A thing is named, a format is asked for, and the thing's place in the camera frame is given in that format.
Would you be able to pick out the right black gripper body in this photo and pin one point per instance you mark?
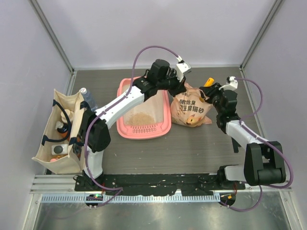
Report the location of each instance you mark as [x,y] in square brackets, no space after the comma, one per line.
[216,101]

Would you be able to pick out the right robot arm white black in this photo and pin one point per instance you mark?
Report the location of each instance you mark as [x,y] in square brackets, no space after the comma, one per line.
[264,162]

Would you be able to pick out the tan litter pile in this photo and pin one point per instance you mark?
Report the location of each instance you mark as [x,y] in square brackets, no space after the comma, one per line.
[140,119]

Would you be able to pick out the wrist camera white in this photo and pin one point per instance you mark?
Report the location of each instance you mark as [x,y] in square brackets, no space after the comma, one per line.
[182,68]
[231,84]

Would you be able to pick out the pink litter box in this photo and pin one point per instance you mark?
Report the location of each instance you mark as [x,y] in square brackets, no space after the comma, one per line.
[158,107]

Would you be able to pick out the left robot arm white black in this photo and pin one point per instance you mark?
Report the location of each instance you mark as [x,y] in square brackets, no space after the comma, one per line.
[95,126]

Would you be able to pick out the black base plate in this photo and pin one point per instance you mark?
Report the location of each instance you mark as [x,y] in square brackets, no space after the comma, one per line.
[190,184]

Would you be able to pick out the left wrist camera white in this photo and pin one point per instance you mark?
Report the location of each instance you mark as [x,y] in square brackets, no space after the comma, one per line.
[182,68]

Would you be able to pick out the black bag clip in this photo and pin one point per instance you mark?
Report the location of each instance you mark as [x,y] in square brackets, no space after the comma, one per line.
[236,145]

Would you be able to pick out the aluminium rail frame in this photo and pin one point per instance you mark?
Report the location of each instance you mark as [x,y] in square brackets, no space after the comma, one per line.
[60,188]

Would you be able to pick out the white bottle grey cap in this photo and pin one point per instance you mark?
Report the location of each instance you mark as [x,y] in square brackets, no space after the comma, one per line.
[59,149]

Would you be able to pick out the beige canvas tote bag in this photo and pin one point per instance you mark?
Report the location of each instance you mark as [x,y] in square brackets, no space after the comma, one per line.
[74,161]

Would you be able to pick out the pink cat litter bag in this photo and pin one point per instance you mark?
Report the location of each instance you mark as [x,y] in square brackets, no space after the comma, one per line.
[189,108]

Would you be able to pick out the yellow plastic scoop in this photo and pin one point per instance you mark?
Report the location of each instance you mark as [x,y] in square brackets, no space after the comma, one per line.
[209,82]

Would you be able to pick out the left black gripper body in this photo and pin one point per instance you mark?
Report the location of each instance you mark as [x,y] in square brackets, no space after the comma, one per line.
[173,84]

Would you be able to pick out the dark bottle white pump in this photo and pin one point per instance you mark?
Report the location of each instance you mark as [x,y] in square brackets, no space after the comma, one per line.
[61,127]

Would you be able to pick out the clear plastic water bottle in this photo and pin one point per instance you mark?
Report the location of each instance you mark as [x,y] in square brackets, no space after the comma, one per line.
[88,97]

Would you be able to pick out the beige wooden item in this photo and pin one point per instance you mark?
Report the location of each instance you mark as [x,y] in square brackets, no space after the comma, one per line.
[67,114]

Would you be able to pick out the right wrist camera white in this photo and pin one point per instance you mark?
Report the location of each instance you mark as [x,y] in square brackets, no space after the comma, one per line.
[231,84]

